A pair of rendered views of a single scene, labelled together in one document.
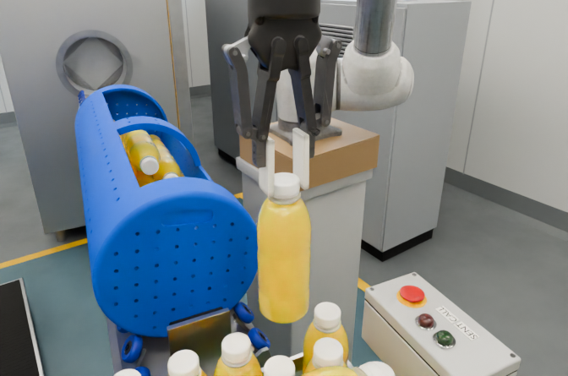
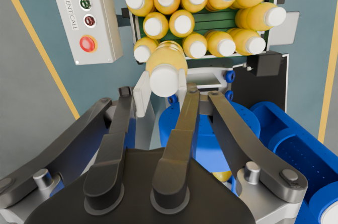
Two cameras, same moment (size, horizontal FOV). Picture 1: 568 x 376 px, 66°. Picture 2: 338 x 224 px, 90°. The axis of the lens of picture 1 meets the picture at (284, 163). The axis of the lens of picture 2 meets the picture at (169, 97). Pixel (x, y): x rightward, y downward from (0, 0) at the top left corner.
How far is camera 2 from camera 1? 0.40 m
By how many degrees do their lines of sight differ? 44
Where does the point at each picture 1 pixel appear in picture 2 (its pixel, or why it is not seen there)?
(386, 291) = (101, 54)
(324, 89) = (89, 124)
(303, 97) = (128, 116)
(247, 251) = (168, 119)
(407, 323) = (100, 25)
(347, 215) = not seen: hidden behind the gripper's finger
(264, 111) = (194, 106)
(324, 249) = not seen: hidden behind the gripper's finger
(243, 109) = (229, 107)
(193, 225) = (202, 133)
